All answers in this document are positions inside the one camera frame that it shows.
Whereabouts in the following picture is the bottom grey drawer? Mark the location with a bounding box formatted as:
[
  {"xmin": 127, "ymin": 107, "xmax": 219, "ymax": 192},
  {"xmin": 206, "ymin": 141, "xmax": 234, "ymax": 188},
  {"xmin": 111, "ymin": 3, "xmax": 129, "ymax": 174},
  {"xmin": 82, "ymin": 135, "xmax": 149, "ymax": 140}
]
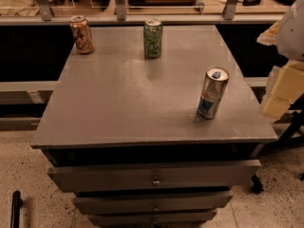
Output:
[{"xmin": 88, "ymin": 209, "xmax": 218, "ymax": 227}]

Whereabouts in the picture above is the silver blue redbull can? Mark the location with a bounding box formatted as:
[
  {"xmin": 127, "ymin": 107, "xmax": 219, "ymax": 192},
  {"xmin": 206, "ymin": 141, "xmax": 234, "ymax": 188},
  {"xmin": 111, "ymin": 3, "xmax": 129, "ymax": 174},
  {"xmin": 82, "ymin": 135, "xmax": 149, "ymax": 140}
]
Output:
[{"xmin": 198, "ymin": 66, "xmax": 229, "ymax": 119}]

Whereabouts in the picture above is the black pole on floor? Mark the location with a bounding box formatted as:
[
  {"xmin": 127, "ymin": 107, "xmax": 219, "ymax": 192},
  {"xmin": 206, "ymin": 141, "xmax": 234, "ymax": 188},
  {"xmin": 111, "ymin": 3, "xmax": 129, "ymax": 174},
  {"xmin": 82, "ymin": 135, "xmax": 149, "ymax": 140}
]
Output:
[{"xmin": 10, "ymin": 190, "xmax": 23, "ymax": 228}]

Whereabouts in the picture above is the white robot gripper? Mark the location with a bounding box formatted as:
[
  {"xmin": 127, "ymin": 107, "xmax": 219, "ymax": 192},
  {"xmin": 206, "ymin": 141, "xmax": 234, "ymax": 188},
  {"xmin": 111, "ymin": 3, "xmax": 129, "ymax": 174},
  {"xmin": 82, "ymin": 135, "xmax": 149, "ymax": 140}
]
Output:
[{"xmin": 256, "ymin": 0, "xmax": 304, "ymax": 118}]

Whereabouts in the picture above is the top grey drawer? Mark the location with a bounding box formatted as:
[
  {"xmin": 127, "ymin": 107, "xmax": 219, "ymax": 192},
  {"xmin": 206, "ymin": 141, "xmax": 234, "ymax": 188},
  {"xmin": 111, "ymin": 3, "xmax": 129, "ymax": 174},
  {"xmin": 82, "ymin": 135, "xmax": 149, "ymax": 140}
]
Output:
[{"xmin": 48, "ymin": 160, "xmax": 260, "ymax": 192}]

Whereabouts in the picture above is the green soda can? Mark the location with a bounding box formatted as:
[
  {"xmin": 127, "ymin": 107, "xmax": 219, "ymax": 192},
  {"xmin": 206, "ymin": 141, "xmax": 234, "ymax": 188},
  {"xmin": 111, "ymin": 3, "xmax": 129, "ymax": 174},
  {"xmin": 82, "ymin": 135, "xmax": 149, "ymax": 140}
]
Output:
[{"xmin": 143, "ymin": 18, "xmax": 162, "ymax": 58}]

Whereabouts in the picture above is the middle grey drawer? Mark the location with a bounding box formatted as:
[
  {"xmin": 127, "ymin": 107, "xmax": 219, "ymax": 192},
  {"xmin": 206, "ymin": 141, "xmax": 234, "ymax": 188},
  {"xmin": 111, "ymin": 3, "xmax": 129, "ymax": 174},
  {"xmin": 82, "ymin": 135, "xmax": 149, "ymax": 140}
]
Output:
[{"xmin": 73, "ymin": 190, "xmax": 233, "ymax": 215}]

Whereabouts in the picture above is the black stand leg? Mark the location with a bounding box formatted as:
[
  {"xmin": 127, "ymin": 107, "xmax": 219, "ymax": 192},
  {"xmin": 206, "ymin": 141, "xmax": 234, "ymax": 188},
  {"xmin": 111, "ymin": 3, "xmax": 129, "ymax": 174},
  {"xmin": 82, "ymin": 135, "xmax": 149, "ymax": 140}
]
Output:
[{"xmin": 262, "ymin": 110, "xmax": 304, "ymax": 152}]

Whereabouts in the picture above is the black cabinet caster wheel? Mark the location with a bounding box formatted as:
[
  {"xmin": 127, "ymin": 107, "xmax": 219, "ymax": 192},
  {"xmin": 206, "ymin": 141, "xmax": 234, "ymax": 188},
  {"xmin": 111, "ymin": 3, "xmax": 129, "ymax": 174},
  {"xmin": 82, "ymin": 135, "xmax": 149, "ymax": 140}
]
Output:
[{"xmin": 251, "ymin": 175, "xmax": 263, "ymax": 194}]

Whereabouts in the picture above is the orange brown soda can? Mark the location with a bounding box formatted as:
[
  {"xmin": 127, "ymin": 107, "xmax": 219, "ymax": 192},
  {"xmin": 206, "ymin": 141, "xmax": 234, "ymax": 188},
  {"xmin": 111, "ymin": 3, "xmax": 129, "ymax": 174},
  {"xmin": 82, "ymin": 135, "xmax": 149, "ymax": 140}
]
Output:
[{"xmin": 69, "ymin": 15, "xmax": 94, "ymax": 54}]

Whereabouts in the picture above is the grey drawer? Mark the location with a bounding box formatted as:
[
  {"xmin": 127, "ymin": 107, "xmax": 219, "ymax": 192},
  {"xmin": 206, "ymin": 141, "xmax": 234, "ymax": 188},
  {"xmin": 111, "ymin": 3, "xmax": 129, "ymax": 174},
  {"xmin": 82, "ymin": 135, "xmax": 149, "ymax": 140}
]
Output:
[
  {"xmin": 88, "ymin": 209, "xmax": 218, "ymax": 227},
  {"xmin": 48, "ymin": 160, "xmax": 260, "ymax": 192},
  {"xmin": 73, "ymin": 190, "xmax": 233, "ymax": 215}
]

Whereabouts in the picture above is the grey drawer cabinet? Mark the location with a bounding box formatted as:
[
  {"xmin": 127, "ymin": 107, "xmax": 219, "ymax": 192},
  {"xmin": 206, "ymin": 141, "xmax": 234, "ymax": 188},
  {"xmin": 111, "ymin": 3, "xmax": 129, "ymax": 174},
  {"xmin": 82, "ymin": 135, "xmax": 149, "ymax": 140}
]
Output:
[{"xmin": 30, "ymin": 25, "xmax": 279, "ymax": 228}]

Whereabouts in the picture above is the grey metal railing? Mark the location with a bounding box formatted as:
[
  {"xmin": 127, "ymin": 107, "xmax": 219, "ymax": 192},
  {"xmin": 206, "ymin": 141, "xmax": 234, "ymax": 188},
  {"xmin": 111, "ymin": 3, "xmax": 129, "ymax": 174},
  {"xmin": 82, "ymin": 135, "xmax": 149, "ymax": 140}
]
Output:
[{"xmin": 0, "ymin": 0, "xmax": 288, "ymax": 25}]

